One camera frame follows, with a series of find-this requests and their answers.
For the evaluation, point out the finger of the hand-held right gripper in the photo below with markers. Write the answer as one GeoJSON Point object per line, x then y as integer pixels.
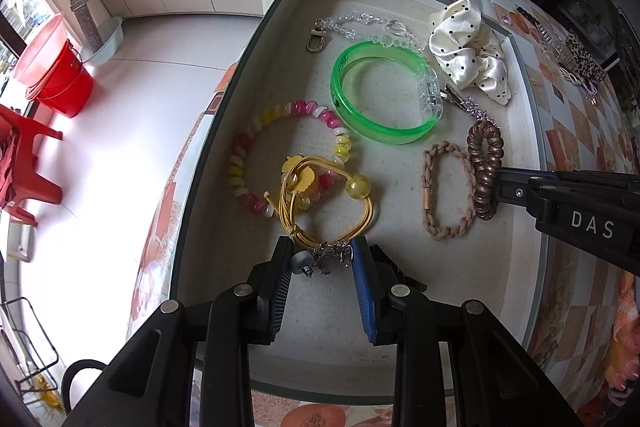
{"type": "Point", "coordinates": [520, 187]}
{"type": "Point", "coordinates": [600, 179]}

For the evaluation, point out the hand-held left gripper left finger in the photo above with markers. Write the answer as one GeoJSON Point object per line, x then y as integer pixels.
{"type": "Point", "coordinates": [280, 289]}

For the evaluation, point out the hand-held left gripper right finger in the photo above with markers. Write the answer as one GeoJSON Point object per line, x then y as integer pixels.
{"type": "Point", "coordinates": [361, 294]}

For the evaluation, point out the grey shallow box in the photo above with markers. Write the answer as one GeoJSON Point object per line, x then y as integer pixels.
{"type": "Point", "coordinates": [390, 207]}

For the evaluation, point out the checked floral tablecloth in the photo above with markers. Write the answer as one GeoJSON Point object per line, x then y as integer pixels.
{"type": "Point", "coordinates": [575, 142]}

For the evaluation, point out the silver sparkly hair clip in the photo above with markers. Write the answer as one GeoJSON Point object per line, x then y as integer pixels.
{"type": "Point", "coordinates": [477, 109]}

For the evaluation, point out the cream black hair clip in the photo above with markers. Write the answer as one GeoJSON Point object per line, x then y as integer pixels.
{"type": "Point", "coordinates": [572, 76]}

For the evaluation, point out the leopard print scrunchie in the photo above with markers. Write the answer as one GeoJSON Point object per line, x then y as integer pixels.
{"type": "Point", "coordinates": [585, 57]}

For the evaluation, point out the person's foot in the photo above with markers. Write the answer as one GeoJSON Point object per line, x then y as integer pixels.
{"type": "Point", "coordinates": [625, 357]}

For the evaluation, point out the clear hair claw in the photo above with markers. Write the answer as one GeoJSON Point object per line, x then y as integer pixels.
{"type": "Point", "coordinates": [555, 44]}

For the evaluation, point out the white polka dot scrunchie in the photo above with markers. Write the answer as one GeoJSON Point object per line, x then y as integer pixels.
{"type": "Point", "coordinates": [465, 42]}

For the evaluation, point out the black rhinestone hair clip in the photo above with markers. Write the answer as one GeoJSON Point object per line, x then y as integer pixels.
{"type": "Point", "coordinates": [527, 17]}

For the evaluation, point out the green translucent bangle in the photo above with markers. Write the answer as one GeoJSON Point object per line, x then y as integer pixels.
{"type": "Point", "coordinates": [340, 82]}

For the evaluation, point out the red plastic stool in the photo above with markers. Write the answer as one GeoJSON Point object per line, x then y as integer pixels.
{"type": "Point", "coordinates": [30, 187]}

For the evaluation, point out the red plastic bucket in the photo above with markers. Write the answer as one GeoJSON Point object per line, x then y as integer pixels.
{"type": "Point", "coordinates": [65, 82]}

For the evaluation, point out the light blue basin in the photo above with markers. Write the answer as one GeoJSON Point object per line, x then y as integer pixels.
{"type": "Point", "coordinates": [107, 44]}

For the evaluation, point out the grey sparkly stick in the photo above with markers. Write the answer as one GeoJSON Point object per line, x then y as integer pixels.
{"type": "Point", "coordinates": [85, 17]}

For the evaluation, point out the pink translucent basin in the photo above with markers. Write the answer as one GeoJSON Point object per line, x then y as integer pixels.
{"type": "Point", "coordinates": [40, 47]}

